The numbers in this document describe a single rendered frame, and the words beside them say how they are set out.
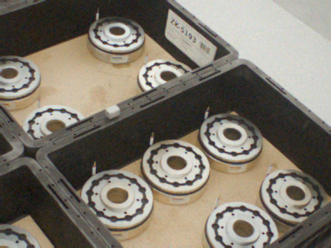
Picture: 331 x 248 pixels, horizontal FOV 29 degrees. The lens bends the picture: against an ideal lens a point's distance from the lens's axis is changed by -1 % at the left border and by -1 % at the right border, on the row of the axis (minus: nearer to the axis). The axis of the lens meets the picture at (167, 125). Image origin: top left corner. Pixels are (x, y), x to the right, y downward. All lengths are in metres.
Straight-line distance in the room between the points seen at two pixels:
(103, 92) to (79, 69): 0.07
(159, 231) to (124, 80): 0.32
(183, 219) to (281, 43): 0.69
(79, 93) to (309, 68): 0.59
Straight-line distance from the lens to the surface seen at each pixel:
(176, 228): 0.91
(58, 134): 0.87
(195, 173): 0.94
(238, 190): 0.98
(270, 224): 0.91
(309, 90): 1.40
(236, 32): 1.50
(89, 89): 1.09
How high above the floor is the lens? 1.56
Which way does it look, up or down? 45 degrees down
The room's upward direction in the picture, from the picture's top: 11 degrees clockwise
